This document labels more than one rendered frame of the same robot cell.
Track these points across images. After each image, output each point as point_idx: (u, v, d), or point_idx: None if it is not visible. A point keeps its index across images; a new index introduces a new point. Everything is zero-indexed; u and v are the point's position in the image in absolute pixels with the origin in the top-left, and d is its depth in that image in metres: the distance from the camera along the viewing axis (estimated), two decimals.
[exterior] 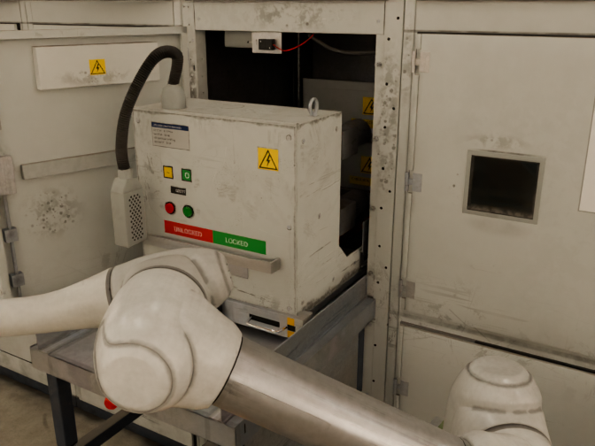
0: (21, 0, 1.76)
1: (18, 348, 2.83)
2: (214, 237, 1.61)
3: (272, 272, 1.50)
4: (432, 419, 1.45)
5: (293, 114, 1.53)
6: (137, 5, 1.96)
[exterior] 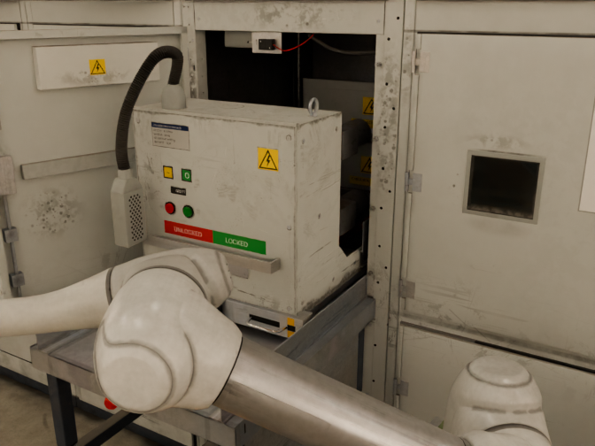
0: (21, 0, 1.76)
1: (18, 348, 2.83)
2: (214, 237, 1.61)
3: (272, 273, 1.50)
4: (432, 419, 1.45)
5: (293, 114, 1.53)
6: (137, 5, 1.96)
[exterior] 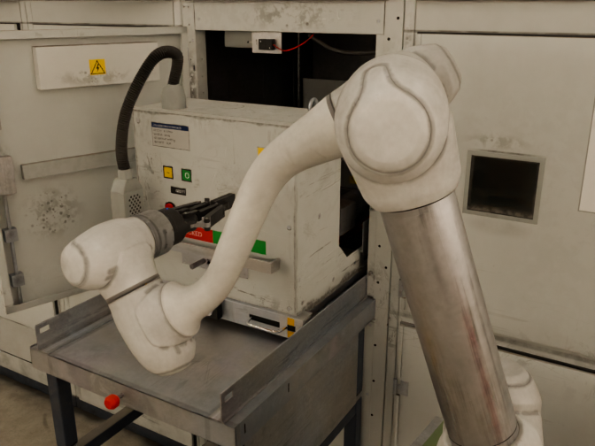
0: (21, 0, 1.76)
1: (18, 348, 2.83)
2: (214, 237, 1.61)
3: (272, 273, 1.50)
4: (432, 419, 1.45)
5: (293, 114, 1.53)
6: (137, 5, 1.96)
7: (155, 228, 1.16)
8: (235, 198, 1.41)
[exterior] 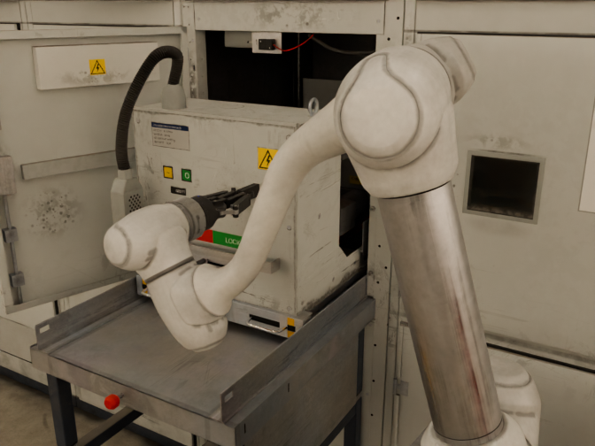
0: (21, 0, 1.76)
1: (18, 348, 2.83)
2: (214, 237, 1.61)
3: (272, 273, 1.50)
4: None
5: (293, 114, 1.53)
6: (137, 5, 1.96)
7: (189, 214, 1.24)
8: (258, 188, 1.49)
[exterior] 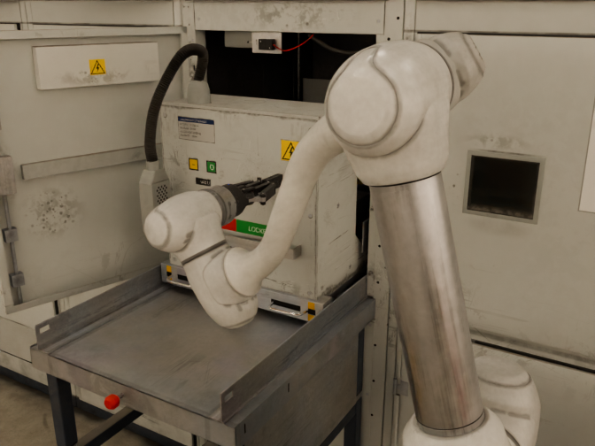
0: (21, 0, 1.76)
1: (18, 348, 2.83)
2: (237, 226, 1.69)
3: (294, 259, 1.59)
4: None
5: (313, 109, 1.62)
6: (137, 5, 1.96)
7: (221, 200, 1.32)
8: (282, 178, 1.58)
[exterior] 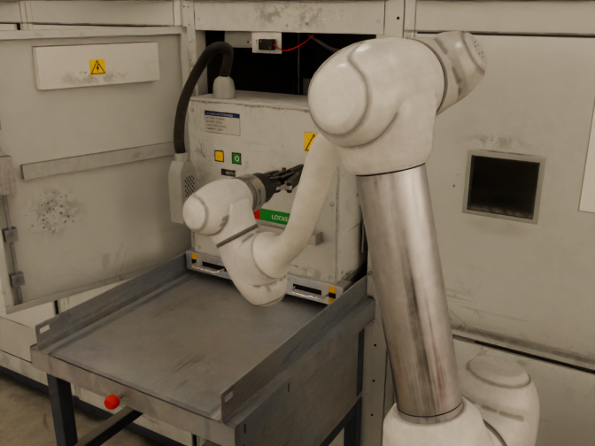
0: (21, 0, 1.76)
1: (18, 348, 2.83)
2: (261, 214, 1.79)
3: (316, 245, 1.68)
4: None
5: None
6: (137, 5, 1.96)
7: (252, 188, 1.42)
8: None
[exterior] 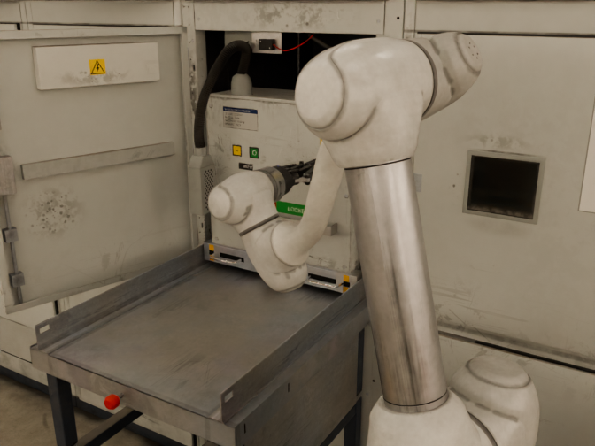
0: (21, 0, 1.76)
1: (18, 348, 2.83)
2: (278, 206, 1.86)
3: (331, 235, 1.75)
4: None
5: None
6: (137, 5, 1.96)
7: (274, 180, 1.49)
8: None
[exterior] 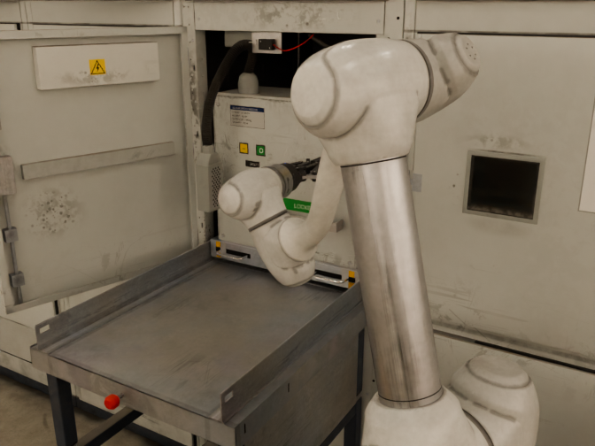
0: (21, 0, 1.76)
1: (18, 348, 2.83)
2: (284, 203, 1.89)
3: (337, 232, 1.78)
4: None
5: None
6: (137, 5, 1.96)
7: (282, 176, 1.51)
8: None
